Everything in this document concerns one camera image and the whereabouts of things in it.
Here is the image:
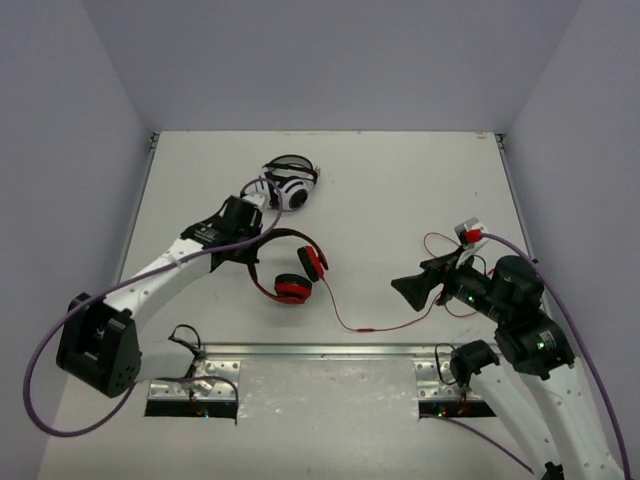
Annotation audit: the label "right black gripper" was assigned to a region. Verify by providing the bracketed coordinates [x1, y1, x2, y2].
[391, 245, 509, 325]

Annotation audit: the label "red black headphones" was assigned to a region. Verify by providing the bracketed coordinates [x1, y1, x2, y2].
[247, 227, 439, 334]

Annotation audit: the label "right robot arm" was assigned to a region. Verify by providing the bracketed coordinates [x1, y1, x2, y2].
[391, 251, 630, 479]

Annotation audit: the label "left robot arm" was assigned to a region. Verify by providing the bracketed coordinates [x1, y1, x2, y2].
[56, 194, 267, 398]

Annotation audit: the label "white black headphones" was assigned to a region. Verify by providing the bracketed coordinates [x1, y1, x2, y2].
[242, 154, 320, 211]

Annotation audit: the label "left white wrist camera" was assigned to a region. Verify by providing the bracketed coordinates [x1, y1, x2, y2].
[242, 193, 270, 212]

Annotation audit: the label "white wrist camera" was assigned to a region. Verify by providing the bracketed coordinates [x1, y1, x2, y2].
[454, 217, 487, 263]
[242, 193, 270, 212]

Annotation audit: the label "right black base cable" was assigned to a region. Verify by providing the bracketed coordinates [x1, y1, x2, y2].
[434, 342, 459, 389]

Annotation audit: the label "black base cable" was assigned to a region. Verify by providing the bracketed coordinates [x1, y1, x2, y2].
[434, 342, 459, 389]
[168, 324, 204, 359]

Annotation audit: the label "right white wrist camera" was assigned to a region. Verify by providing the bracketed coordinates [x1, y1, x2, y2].
[454, 217, 487, 263]

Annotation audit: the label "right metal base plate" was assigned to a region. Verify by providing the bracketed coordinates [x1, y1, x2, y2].
[414, 357, 480, 402]

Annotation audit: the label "metal base plate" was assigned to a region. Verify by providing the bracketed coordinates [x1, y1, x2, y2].
[147, 358, 241, 402]
[414, 357, 480, 402]

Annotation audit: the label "aluminium mounting rail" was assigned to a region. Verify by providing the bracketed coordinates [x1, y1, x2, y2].
[202, 343, 451, 359]

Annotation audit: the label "left black base cable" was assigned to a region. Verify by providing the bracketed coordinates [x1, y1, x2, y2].
[168, 324, 204, 359]

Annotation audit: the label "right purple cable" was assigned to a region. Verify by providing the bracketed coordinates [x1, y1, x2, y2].
[418, 231, 632, 476]

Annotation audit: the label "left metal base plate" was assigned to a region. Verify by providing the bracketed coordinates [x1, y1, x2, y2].
[147, 358, 241, 402]

